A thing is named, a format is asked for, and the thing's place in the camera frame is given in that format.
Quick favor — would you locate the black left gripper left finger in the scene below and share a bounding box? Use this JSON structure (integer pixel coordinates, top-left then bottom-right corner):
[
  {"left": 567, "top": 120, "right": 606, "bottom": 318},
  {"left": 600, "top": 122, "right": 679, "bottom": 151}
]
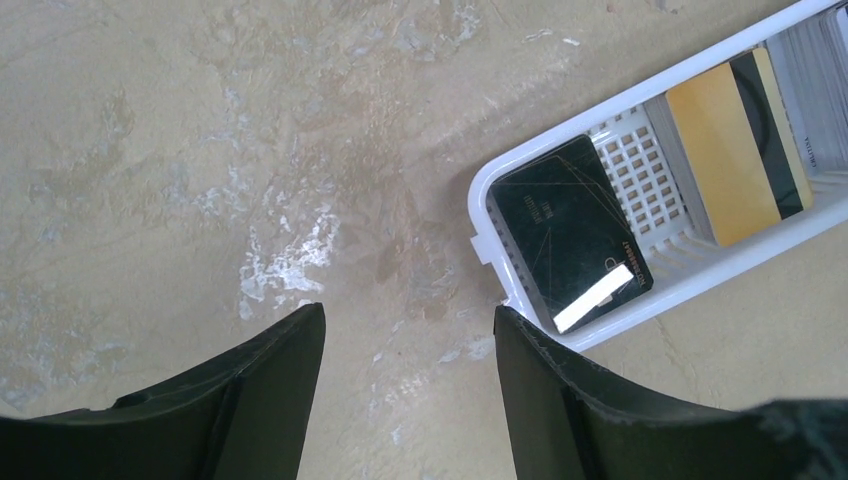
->
[{"left": 1, "top": 303, "right": 326, "bottom": 479}]

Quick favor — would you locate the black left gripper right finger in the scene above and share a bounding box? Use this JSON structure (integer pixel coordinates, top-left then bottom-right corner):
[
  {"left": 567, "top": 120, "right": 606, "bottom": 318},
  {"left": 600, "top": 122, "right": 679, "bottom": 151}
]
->
[{"left": 494, "top": 306, "right": 847, "bottom": 479}]

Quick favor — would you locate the white plastic basket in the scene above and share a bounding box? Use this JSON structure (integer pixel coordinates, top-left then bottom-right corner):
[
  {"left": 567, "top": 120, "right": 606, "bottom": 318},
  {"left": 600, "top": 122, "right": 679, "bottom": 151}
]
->
[{"left": 467, "top": 1, "right": 847, "bottom": 352}]

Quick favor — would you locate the gold striped credit card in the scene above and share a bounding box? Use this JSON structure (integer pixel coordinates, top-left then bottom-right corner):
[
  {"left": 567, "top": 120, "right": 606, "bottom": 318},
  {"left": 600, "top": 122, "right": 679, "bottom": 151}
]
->
[{"left": 645, "top": 47, "right": 814, "bottom": 247}]

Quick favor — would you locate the white credit card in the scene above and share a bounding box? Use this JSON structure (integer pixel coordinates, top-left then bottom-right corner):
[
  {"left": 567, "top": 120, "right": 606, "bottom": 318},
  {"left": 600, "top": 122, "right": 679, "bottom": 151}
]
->
[{"left": 766, "top": 3, "right": 847, "bottom": 175}]

